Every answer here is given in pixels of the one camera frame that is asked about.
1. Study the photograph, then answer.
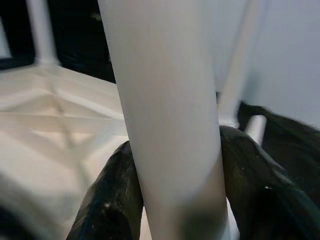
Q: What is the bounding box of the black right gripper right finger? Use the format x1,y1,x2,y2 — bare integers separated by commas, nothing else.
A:
219,124,320,240

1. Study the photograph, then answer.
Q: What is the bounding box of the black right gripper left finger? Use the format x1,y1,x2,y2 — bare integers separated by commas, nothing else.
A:
64,141,146,240

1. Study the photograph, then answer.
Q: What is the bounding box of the white plastic children table top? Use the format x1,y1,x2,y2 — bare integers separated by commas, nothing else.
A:
0,63,241,240

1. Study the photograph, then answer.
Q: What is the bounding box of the white plastic table leg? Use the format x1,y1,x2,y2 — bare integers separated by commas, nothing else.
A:
27,0,60,66
217,0,266,126
244,114,268,145
97,0,230,240

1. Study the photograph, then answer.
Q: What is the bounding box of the black plastic sheet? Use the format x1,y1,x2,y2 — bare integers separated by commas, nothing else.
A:
0,0,320,208

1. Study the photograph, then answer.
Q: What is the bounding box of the large white board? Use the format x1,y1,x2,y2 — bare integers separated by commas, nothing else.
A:
207,0,320,131

